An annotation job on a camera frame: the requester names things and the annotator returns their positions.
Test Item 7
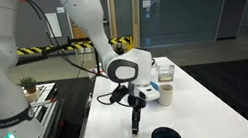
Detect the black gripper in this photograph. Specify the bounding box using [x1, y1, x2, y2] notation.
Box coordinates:
[124, 80, 153, 137]

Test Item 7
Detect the cream ceramic mug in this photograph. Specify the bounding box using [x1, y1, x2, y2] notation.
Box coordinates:
[155, 82, 178, 109]

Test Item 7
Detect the white box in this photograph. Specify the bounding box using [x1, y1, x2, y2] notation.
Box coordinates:
[155, 63, 179, 85]

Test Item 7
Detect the black stand pole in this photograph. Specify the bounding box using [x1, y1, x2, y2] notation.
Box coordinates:
[92, 46, 104, 76]

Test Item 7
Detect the yellow black striped barrier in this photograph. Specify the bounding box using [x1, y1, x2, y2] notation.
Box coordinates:
[15, 29, 135, 63]

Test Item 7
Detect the small potted plant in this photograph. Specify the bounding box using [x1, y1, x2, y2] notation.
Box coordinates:
[16, 74, 40, 97]

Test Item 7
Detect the white paper notice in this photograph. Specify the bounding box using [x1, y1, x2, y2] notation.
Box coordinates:
[44, 11, 64, 40]

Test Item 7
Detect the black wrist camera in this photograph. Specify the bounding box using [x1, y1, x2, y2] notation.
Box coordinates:
[107, 83, 131, 105]

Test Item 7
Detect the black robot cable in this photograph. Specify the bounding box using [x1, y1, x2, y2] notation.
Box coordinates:
[23, 0, 110, 91]

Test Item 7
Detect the wooden door frame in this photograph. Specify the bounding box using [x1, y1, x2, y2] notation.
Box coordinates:
[105, 0, 152, 53]

